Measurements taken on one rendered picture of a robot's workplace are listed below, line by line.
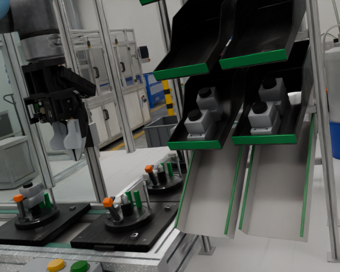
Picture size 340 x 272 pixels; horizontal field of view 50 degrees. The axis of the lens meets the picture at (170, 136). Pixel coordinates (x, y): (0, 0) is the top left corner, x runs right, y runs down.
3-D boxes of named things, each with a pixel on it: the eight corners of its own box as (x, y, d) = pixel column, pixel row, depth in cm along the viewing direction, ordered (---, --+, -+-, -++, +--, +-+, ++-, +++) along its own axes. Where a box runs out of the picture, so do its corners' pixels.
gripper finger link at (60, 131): (51, 169, 73) (39, 125, 71) (69, 160, 79) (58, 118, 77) (62, 168, 72) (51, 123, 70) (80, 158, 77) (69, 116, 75)
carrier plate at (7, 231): (42, 246, 101) (40, 239, 101) (-17, 243, 111) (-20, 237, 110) (91, 208, 122) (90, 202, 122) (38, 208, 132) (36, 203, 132)
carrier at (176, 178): (185, 207, 109) (177, 168, 106) (117, 207, 119) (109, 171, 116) (208, 177, 130) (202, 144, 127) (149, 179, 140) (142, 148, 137)
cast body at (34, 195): (31, 208, 111) (25, 187, 110) (20, 208, 113) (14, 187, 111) (49, 196, 119) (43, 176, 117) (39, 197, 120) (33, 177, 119)
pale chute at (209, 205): (234, 239, 78) (226, 234, 75) (182, 232, 86) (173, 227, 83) (253, 127, 90) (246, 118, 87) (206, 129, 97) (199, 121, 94)
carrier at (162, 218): (150, 252, 87) (139, 204, 84) (70, 247, 97) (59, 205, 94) (184, 208, 108) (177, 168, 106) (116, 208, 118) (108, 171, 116)
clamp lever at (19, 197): (24, 220, 110) (17, 196, 108) (19, 219, 110) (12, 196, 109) (32, 215, 113) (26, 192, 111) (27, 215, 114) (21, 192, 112)
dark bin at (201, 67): (209, 73, 72) (196, 40, 68) (156, 81, 80) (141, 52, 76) (246, 11, 90) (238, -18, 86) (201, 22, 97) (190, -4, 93)
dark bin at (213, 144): (222, 149, 76) (210, 122, 72) (170, 150, 83) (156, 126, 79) (255, 75, 93) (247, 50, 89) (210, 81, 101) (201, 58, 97)
